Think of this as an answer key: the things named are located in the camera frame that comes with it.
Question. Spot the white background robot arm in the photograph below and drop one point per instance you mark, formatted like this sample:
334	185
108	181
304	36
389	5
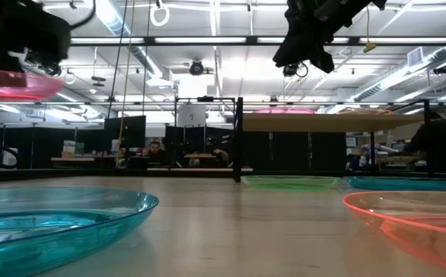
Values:
378	147

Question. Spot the person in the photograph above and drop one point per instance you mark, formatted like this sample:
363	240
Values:
220	155
442	142
154	148

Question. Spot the black ceiling dome device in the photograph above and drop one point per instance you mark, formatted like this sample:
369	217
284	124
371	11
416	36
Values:
196	68

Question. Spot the black partition curtain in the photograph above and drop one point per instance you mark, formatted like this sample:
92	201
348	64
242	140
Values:
45	146
292	152
176	142

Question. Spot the black overhead beam with lights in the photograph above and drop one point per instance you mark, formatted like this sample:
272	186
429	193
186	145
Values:
251	40

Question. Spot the small black ceiling device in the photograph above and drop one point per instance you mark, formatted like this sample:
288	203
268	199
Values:
442	69

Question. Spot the green translucent plastic plate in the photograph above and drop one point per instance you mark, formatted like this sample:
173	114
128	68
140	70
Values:
290	182

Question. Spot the silver ceiling ventilation duct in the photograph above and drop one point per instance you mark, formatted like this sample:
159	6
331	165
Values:
392	82

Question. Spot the orange translucent plastic plate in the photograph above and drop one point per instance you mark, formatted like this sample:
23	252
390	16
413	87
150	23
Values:
419	238

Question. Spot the round ceiling disc fixture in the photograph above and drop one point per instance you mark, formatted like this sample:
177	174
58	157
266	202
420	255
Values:
98	79

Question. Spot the black background frame stand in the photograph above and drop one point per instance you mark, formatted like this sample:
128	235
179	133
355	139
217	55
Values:
205	98

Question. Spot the black aluminium table frame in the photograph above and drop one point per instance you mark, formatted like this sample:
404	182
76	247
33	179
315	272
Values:
34	175

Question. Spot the blue translucent plastic plate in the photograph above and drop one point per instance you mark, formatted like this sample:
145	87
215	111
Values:
53	246
405	184

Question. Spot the white floor appliance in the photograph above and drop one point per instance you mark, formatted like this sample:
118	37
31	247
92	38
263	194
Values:
10	155

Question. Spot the white sheet on frame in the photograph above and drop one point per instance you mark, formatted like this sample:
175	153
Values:
192	115

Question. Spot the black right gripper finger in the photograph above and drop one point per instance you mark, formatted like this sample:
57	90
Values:
322	59
292	50

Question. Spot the green box on desk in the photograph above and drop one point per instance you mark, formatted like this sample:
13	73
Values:
74	149

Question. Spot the wooden background desk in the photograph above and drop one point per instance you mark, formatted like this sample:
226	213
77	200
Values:
400	158
72	158

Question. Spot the orange background tabletop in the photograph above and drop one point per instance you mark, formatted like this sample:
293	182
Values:
203	156

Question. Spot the wooden shelf with black legs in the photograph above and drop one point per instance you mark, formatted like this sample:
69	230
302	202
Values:
322	123

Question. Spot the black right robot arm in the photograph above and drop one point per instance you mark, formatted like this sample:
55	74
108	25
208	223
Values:
374	3

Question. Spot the yellow hanging connector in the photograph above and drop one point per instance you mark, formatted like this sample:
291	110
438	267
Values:
369	47

